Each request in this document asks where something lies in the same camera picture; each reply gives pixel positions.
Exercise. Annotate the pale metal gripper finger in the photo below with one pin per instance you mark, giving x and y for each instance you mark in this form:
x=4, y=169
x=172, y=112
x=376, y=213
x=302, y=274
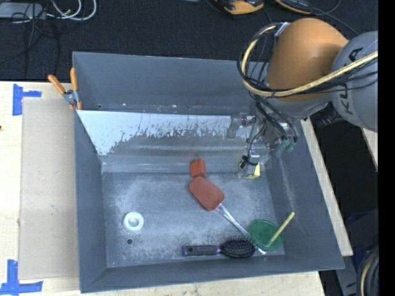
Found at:
x=234, y=128
x=252, y=157

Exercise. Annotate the small yellow and white piece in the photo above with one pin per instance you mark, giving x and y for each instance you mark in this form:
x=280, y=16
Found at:
x=255, y=172

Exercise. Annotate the small orange block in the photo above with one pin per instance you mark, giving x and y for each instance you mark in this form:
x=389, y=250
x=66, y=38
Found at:
x=198, y=167

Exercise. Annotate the green clear round lid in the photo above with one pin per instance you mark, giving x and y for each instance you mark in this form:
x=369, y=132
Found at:
x=261, y=231

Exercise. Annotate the yellow straw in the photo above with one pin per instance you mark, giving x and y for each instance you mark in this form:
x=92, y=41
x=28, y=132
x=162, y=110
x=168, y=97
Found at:
x=284, y=227

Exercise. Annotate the purple and black hairbrush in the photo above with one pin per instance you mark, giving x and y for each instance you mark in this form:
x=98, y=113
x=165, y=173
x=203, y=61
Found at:
x=237, y=248

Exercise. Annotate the grey metal bin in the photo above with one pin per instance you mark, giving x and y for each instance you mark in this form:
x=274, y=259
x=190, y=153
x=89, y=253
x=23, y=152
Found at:
x=166, y=202

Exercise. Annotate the white round cap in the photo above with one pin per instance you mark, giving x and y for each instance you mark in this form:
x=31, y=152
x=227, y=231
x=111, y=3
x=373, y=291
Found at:
x=133, y=221

